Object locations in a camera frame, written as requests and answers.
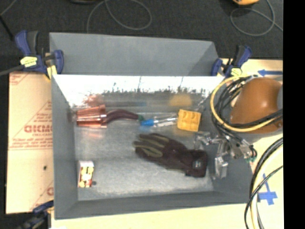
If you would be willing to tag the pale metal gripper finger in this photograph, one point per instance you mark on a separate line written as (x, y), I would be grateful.
(204, 139)
(221, 167)

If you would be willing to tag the yellow square sponge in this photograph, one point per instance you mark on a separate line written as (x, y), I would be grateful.
(189, 120)

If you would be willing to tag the dark brown glove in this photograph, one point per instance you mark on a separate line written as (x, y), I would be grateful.
(171, 153)

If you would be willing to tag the clear pen with blue cap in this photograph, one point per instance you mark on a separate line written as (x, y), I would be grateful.
(157, 121)

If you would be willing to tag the grey metal bin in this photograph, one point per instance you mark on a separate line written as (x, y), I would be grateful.
(124, 173)

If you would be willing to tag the small red and yellow box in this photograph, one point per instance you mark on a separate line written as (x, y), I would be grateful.
(86, 174)

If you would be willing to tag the brown cardboard board red print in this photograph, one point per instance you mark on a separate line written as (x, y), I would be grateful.
(28, 118)

